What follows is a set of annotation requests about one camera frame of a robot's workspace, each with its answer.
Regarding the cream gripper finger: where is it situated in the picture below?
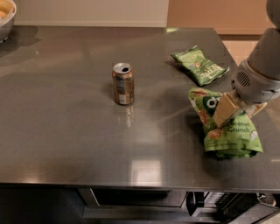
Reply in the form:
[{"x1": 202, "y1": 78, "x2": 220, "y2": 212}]
[
  {"x1": 213, "y1": 92, "x2": 242, "y2": 128},
  {"x1": 245, "y1": 102, "x2": 267, "y2": 117}
]

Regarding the large green rice chip bag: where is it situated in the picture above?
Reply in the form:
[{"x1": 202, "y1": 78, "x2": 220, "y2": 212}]
[{"x1": 188, "y1": 87, "x2": 263, "y2": 158}]

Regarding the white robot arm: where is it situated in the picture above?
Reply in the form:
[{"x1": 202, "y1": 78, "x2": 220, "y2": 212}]
[{"x1": 213, "y1": 0, "x2": 280, "y2": 128}]

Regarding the small green snack bag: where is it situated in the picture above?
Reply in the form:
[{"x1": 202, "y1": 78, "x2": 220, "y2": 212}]
[{"x1": 171, "y1": 45, "x2": 229, "y2": 87}]

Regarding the microwave under table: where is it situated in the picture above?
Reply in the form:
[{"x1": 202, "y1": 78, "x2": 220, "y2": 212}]
[{"x1": 79, "y1": 188, "x2": 279, "y2": 224}]

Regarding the brown soda can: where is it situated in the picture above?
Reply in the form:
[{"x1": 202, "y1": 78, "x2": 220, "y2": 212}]
[{"x1": 112, "y1": 62, "x2": 134, "y2": 105}]

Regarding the metal bowl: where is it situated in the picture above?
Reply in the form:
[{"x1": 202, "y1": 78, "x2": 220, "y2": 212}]
[{"x1": 0, "y1": 0, "x2": 17, "y2": 43}]

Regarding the yellow fruit in bowl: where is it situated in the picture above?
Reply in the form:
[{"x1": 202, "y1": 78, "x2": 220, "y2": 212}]
[{"x1": 0, "y1": 0, "x2": 14, "y2": 19}]

